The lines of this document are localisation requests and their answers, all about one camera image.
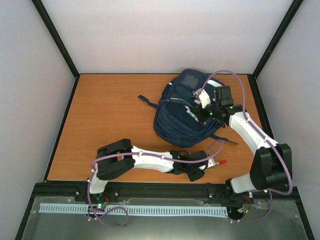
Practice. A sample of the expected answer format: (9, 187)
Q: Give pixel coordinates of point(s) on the black frame post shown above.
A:
(50, 26)
(279, 33)

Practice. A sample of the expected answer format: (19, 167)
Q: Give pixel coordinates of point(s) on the light blue cable duct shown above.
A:
(136, 210)

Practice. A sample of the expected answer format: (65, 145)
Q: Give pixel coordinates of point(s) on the red cap marker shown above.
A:
(221, 162)

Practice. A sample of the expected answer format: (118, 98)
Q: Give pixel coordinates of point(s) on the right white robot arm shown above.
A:
(271, 169)

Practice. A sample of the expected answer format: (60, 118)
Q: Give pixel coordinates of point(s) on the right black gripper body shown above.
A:
(204, 116)

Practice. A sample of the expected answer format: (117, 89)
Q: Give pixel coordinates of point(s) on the left black frame post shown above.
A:
(50, 26)

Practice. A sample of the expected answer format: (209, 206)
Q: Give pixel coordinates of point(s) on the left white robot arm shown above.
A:
(118, 158)

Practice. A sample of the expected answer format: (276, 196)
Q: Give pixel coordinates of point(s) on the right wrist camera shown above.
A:
(202, 98)

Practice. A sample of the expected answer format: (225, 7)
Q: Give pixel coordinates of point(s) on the teal cap marker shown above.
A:
(191, 113)

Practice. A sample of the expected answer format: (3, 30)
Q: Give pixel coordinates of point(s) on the right black frame post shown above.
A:
(279, 33)

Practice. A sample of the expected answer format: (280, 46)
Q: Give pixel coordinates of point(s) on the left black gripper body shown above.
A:
(193, 177)

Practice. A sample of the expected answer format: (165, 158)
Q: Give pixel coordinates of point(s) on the small circuit board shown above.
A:
(101, 202)

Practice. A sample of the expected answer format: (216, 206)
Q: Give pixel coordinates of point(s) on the navy blue backpack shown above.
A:
(172, 123)

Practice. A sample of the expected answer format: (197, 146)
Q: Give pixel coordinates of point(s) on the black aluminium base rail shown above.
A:
(116, 192)

